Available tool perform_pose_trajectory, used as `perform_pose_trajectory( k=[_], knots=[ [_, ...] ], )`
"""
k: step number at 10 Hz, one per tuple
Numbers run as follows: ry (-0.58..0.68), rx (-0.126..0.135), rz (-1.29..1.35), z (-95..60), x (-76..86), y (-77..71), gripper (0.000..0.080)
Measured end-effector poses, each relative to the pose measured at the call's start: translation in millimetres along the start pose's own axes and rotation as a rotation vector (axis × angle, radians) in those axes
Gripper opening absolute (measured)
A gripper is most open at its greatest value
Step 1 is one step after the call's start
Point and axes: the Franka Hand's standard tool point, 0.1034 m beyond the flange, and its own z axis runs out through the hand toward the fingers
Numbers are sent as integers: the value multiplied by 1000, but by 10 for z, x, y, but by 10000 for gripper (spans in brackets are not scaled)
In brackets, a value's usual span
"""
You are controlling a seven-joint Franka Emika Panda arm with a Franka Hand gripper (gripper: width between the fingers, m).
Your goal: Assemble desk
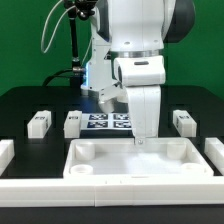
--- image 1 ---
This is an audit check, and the white left fence block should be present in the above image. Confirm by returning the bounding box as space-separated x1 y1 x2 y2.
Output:
0 140 15 176

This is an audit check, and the white right fence block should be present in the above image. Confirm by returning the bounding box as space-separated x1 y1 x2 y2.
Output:
204 138 224 176

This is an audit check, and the white desk top tray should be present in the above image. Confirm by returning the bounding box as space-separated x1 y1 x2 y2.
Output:
63 138 214 178

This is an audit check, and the black cable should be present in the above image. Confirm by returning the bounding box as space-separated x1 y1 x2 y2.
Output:
41 68 75 88

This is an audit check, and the white cable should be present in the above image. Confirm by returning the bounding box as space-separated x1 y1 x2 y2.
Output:
40 0 77 55

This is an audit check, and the black camera stand pole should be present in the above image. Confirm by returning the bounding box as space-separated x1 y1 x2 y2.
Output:
63 0 97 88

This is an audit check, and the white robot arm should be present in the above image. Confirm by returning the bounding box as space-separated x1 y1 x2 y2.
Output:
82 0 195 145

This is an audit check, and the white fence block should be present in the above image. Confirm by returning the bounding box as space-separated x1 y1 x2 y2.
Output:
0 140 15 176
204 138 224 176

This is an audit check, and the white front fence bar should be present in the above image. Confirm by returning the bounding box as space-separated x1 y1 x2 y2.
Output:
0 176 224 207

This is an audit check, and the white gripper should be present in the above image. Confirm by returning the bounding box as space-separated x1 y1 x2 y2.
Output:
98 55 166 145

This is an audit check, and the fiducial marker sheet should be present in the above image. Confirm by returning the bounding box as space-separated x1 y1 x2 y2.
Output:
81 113 131 130

